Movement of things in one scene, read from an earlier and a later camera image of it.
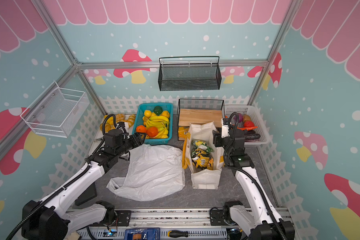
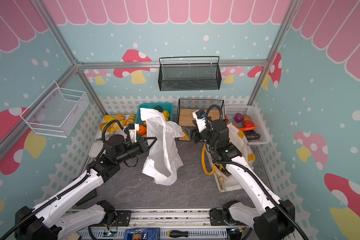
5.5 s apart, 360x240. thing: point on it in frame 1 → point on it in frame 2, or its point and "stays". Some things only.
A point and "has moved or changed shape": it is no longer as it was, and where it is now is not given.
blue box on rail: [142, 234] stays
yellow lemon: [147, 113] → [166, 115]
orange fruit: [141, 129] stays
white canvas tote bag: [205, 160] has moved or changed shape
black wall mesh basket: [189, 73] stays
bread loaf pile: [111, 121] stays
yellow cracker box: [182, 131] stays
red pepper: [248, 124] stays
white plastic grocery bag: [156, 174] → [164, 157]
